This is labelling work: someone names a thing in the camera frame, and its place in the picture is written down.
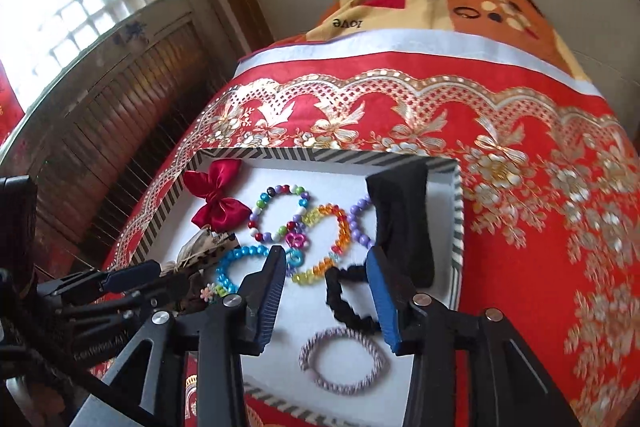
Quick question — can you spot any black scrunchie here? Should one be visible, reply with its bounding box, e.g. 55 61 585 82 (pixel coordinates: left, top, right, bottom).
324 263 386 335

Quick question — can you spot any green flower hair tie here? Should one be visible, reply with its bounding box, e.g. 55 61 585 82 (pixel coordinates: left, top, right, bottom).
199 283 227 304

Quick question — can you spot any red velvet hair bow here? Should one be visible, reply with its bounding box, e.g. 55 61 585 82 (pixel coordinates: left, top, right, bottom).
182 158 252 229

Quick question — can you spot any striped cardboard box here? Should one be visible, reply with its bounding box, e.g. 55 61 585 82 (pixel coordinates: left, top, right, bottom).
107 147 467 427

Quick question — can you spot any red wall poster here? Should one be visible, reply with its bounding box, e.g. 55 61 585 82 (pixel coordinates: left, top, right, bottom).
0 62 26 144

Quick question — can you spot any blue bead bracelet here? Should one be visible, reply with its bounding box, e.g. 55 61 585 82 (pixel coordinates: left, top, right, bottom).
215 244 273 296

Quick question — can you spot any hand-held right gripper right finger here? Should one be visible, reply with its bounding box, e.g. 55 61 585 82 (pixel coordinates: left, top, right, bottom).
365 247 583 427

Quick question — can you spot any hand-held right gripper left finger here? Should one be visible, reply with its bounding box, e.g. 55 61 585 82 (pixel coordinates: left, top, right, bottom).
75 245 288 427

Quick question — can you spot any orange rainbow bead bracelet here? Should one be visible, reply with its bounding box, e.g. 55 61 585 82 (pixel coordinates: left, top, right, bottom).
289 203 351 286

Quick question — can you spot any pink and blue ring charm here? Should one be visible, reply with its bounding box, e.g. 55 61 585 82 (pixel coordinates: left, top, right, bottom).
285 227 309 269

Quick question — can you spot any wooden slatted panel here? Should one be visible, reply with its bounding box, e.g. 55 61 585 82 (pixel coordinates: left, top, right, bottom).
30 21 242 269

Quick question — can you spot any pink white twisted hair tie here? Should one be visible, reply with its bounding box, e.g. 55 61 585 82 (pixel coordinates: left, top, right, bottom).
298 327 391 395

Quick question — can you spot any leopard print hair bow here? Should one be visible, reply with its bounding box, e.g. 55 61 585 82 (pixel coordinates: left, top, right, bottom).
175 227 239 266

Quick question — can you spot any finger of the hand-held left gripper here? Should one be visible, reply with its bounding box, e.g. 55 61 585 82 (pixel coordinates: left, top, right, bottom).
65 276 190 315
47 259 162 303

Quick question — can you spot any red floral tablecloth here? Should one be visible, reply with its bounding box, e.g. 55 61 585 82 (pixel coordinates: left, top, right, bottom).
85 29 640 427

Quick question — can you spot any multicolour bead bracelet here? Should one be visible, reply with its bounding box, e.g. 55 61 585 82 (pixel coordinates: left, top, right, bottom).
248 183 311 244

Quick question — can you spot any purple bead bracelet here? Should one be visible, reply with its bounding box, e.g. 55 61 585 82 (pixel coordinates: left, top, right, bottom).
348 194 381 250

